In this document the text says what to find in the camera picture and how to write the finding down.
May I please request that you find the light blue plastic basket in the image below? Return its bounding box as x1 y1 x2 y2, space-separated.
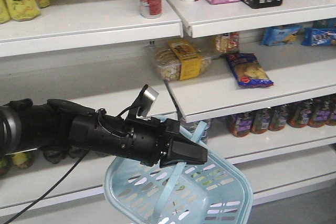
104 115 254 224

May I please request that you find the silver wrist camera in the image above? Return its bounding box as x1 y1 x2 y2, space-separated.
136 84 159 117

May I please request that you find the blue cracker bag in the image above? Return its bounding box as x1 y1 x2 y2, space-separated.
225 52 274 88

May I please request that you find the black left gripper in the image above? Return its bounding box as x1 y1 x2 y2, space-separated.
69 115 208 168

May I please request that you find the clear cookie box yellow band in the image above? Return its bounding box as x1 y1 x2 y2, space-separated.
152 39 212 81

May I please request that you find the black cable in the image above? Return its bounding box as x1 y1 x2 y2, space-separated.
0 108 148 224

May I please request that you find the white metal shelving unit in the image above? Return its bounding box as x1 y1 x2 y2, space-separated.
1 0 335 223

